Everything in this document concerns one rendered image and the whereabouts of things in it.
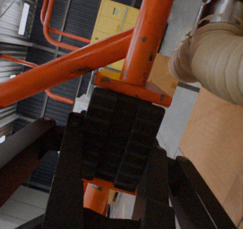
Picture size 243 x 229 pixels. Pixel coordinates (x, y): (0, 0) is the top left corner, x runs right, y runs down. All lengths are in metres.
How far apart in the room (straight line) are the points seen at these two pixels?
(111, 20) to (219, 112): 7.34
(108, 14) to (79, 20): 3.69
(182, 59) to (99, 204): 0.15
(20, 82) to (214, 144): 0.23
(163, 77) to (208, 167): 1.42
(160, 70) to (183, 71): 1.45
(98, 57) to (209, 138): 0.19
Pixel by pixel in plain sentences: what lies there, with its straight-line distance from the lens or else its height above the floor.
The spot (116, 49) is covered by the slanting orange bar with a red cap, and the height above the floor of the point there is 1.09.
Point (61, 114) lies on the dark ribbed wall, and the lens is 11.59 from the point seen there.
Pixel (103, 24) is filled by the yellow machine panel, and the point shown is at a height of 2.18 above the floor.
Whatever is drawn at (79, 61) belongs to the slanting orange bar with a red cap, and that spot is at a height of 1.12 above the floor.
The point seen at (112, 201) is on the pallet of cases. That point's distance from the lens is 7.52.
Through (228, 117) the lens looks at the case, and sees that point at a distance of 0.27.
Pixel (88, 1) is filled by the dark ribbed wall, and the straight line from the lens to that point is 11.19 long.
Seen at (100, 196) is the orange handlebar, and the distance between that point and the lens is 0.19.
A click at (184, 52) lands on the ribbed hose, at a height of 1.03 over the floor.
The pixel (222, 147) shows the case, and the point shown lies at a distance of 0.26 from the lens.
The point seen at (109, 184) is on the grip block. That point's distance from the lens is 0.17.
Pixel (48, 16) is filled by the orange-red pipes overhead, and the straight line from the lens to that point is 8.35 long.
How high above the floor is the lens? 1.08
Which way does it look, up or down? 3 degrees down
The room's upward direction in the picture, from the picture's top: 73 degrees counter-clockwise
